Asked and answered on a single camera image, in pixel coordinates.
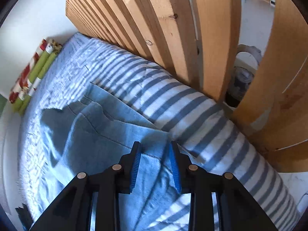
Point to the pile of dark clothes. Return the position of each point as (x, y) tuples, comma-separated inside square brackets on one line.
[(24, 215)]

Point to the blue striped bed sheet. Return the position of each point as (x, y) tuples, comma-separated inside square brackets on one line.
[(204, 125)]

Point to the grey round container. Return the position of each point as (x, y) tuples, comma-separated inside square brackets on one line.
[(241, 79)]

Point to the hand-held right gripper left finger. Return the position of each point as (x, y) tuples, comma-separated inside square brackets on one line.
[(134, 168)]

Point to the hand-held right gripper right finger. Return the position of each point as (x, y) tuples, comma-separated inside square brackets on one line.
[(174, 170)]

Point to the light blue denim pants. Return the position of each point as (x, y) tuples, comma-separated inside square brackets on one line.
[(108, 134)]

